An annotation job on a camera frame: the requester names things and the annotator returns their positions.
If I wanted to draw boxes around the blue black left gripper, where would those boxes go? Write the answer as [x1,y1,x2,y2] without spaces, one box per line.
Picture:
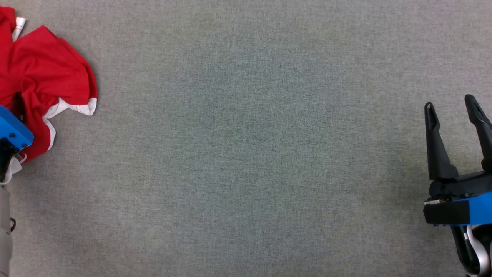
[0,105,34,183]

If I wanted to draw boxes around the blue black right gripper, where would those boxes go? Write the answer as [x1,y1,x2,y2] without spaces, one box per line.
[423,94,492,277]

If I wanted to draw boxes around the red shorts with white trim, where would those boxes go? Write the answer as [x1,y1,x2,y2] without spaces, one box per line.
[0,6,98,181]

